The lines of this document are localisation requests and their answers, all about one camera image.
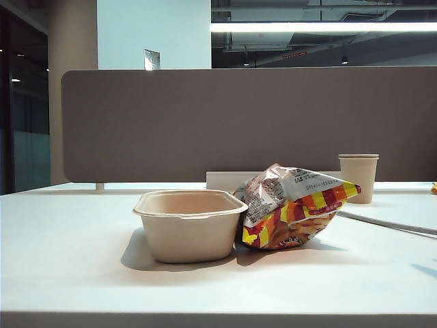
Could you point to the red yellow chip bag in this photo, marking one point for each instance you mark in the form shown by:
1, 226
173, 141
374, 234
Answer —
273, 218

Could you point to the beige pulp food box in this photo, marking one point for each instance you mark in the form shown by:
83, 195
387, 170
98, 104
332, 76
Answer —
187, 235

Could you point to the grey fabric desk partition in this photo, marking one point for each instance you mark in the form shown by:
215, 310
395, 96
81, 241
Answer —
205, 119

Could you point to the white partition support foot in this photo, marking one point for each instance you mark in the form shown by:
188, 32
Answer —
99, 187

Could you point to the red illuminated sign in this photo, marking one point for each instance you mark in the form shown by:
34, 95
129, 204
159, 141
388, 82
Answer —
294, 55

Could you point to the beige paper cup with lid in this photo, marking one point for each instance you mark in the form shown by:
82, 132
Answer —
358, 181

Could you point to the beige round column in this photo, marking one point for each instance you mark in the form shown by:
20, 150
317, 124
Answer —
71, 102

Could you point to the long ceiling light strip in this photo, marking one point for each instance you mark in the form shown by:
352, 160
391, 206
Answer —
307, 27

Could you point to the yellow object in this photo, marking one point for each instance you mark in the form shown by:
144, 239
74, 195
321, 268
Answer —
434, 188

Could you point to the metal wall plate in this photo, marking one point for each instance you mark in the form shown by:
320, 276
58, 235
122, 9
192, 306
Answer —
152, 59

